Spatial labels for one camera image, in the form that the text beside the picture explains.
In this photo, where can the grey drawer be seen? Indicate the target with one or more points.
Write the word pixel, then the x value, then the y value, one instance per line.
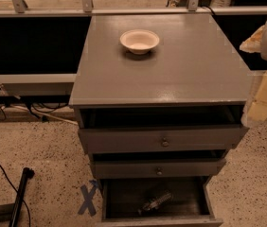
pixel 137 130
pixel 158 164
pixel 190 206

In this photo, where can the white paper bowl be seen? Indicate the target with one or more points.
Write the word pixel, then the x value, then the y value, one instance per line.
pixel 139 41

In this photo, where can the grey middle drawer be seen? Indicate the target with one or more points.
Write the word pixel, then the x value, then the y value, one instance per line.
pixel 158 164

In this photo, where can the grey top drawer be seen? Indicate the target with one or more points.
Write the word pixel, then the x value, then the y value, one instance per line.
pixel 137 130

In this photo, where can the black metal stand leg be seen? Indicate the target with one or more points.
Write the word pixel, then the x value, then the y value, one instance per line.
pixel 11 211

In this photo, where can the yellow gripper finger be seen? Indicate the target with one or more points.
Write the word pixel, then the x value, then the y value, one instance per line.
pixel 255 109
pixel 253 43

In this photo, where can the clear plastic water bottle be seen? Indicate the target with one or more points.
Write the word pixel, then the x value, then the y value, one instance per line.
pixel 155 203

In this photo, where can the grey bottom drawer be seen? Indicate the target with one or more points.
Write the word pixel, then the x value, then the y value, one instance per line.
pixel 190 206

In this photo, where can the blue tape X mark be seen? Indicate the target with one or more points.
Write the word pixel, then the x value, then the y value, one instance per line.
pixel 88 195

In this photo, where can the grey wooden drawer cabinet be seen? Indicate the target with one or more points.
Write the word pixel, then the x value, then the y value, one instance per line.
pixel 193 65

